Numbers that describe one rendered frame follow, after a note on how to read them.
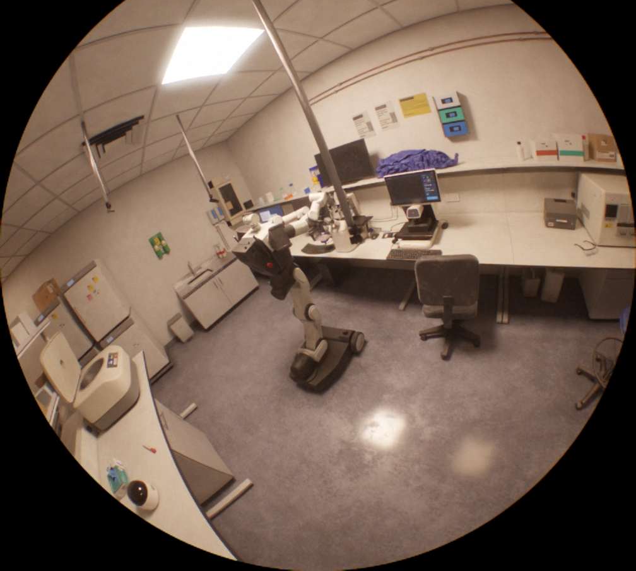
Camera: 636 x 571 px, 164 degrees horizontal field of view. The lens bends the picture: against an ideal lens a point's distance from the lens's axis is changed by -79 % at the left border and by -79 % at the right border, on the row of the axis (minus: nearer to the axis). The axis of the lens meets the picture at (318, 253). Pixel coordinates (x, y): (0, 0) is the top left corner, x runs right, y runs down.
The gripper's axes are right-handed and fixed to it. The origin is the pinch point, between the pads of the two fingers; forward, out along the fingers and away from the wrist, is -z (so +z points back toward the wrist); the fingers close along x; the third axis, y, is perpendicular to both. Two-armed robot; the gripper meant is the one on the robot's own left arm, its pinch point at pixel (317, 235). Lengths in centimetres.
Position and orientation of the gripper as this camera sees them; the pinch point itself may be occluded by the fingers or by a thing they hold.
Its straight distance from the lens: 188.9
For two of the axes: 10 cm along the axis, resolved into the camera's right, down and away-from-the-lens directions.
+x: 6.0, -5.3, 6.0
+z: -5.0, -8.3, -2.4
